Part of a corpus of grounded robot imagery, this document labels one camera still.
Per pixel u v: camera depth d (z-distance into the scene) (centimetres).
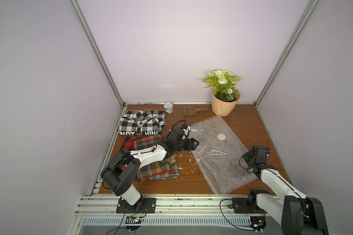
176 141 69
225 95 104
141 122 107
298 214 40
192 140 79
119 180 44
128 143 95
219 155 90
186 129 80
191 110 117
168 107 111
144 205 73
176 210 73
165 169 83
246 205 72
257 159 67
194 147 78
